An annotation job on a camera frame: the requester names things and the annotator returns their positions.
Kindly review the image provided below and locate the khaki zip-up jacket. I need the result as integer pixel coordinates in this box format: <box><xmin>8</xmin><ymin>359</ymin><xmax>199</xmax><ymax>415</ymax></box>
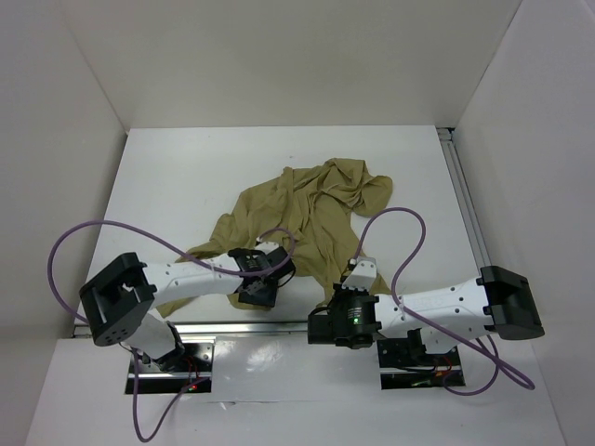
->
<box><xmin>155</xmin><ymin>157</ymin><xmax>395</xmax><ymax>321</ymax></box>

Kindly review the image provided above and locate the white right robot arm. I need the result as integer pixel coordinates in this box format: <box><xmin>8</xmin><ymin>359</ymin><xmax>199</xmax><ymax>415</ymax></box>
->
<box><xmin>307</xmin><ymin>266</ymin><xmax>545</xmax><ymax>364</ymax></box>

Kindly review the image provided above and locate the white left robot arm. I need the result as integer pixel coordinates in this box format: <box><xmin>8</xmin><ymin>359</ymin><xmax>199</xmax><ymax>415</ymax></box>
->
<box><xmin>79</xmin><ymin>243</ymin><xmax>296</xmax><ymax>372</ymax></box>

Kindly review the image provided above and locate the aluminium rail front edge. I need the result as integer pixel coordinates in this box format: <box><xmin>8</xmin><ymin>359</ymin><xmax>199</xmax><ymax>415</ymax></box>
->
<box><xmin>99</xmin><ymin>321</ymin><xmax>308</xmax><ymax>341</ymax></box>

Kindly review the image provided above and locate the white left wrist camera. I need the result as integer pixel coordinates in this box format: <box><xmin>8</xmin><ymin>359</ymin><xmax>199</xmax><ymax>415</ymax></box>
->
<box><xmin>254</xmin><ymin>238</ymin><xmax>280</xmax><ymax>255</ymax></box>

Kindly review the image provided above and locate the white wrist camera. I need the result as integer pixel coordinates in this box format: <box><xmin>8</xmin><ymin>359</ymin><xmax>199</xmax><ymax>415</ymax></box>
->
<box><xmin>254</xmin><ymin>238</ymin><xmax>280</xmax><ymax>255</ymax></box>
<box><xmin>341</xmin><ymin>256</ymin><xmax>377</xmax><ymax>292</ymax></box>

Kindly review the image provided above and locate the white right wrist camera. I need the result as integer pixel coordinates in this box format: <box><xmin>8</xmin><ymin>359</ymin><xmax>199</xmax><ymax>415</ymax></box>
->
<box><xmin>341</xmin><ymin>256</ymin><xmax>377</xmax><ymax>292</ymax></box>

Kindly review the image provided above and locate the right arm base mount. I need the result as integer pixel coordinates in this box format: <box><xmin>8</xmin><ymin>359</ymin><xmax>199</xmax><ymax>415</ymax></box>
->
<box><xmin>376</xmin><ymin>329</ymin><xmax>466</xmax><ymax>390</ymax></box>

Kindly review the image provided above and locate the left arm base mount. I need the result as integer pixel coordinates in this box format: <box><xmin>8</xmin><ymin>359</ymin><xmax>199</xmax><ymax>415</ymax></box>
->
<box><xmin>119</xmin><ymin>321</ymin><xmax>215</xmax><ymax>395</ymax></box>

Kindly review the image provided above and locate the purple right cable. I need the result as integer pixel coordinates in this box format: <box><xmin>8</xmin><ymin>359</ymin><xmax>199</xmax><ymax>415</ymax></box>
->
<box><xmin>350</xmin><ymin>207</ymin><xmax>536</xmax><ymax>397</ymax></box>

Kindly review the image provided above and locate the aluminium rail right side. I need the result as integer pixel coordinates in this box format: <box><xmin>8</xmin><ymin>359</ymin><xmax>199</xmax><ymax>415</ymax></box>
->
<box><xmin>436</xmin><ymin>127</ymin><xmax>492</xmax><ymax>269</ymax></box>

